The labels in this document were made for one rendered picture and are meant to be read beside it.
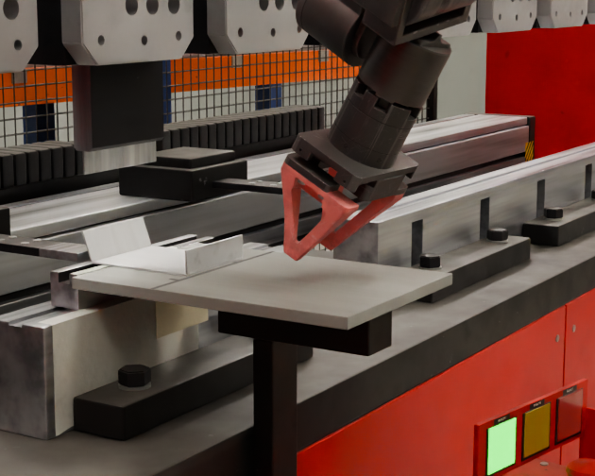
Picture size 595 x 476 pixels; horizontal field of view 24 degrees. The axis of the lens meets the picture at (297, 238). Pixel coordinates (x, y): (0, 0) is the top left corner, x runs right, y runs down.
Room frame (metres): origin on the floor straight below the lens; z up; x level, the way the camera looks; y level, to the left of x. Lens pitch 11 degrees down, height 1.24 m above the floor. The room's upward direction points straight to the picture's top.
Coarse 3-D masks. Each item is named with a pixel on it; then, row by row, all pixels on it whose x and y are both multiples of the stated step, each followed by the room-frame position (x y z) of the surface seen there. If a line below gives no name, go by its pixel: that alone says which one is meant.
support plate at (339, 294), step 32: (288, 256) 1.20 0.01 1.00; (96, 288) 1.10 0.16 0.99; (128, 288) 1.08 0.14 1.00; (160, 288) 1.07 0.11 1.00; (192, 288) 1.07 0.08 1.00; (224, 288) 1.07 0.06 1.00; (256, 288) 1.07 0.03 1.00; (288, 288) 1.07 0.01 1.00; (320, 288) 1.07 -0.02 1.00; (352, 288) 1.07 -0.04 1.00; (384, 288) 1.07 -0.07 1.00; (416, 288) 1.07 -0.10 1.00; (288, 320) 1.00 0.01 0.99; (320, 320) 0.99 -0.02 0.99; (352, 320) 0.98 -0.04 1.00
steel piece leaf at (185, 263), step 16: (224, 240) 1.16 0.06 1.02; (240, 240) 1.18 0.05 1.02; (112, 256) 1.19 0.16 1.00; (128, 256) 1.19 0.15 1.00; (144, 256) 1.19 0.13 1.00; (160, 256) 1.19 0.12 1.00; (176, 256) 1.19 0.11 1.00; (192, 256) 1.12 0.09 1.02; (208, 256) 1.14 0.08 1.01; (224, 256) 1.16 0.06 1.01; (240, 256) 1.18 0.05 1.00; (160, 272) 1.13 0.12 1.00; (176, 272) 1.12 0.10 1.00; (192, 272) 1.12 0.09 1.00
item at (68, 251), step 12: (0, 216) 1.32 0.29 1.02; (0, 228) 1.32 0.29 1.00; (0, 240) 1.25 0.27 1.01; (12, 240) 1.25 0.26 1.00; (24, 240) 1.25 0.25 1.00; (36, 240) 1.25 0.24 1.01; (48, 240) 1.25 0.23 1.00; (12, 252) 1.23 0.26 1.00; (24, 252) 1.22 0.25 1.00; (36, 252) 1.21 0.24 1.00; (48, 252) 1.21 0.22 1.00; (60, 252) 1.20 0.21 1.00; (72, 252) 1.19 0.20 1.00; (84, 252) 1.20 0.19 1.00
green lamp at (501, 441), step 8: (504, 424) 1.24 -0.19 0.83; (512, 424) 1.25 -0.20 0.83; (496, 432) 1.23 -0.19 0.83; (504, 432) 1.24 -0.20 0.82; (512, 432) 1.25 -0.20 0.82; (488, 440) 1.22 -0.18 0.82; (496, 440) 1.23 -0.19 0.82; (504, 440) 1.24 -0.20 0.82; (512, 440) 1.25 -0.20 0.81; (488, 448) 1.22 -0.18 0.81; (496, 448) 1.23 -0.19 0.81; (504, 448) 1.24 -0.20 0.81; (512, 448) 1.25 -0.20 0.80; (488, 456) 1.22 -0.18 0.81; (496, 456) 1.23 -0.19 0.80; (504, 456) 1.24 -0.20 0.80; (512, 456) 1.25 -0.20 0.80; (488, 464) 1.22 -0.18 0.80; (496, 464) 1.23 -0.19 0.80; (504, 464) 1.24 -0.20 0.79; (488, 472) 1.22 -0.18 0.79
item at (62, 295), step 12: (168, 240) 1.28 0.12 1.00; (180, 240) 1.28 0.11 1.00; (192, 240) 1.30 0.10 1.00; (204, 240) 1.28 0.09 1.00; (84, 264) 1.16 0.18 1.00; (96, 264) 1.18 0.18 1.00; (60, 276) 1.14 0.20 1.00; (72, 276) 1.13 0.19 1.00; (60, 288) 1.13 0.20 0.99; (72, 288) 1.13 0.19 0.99; (60, 300) 1.13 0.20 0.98; (72, 300) 1.13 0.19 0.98
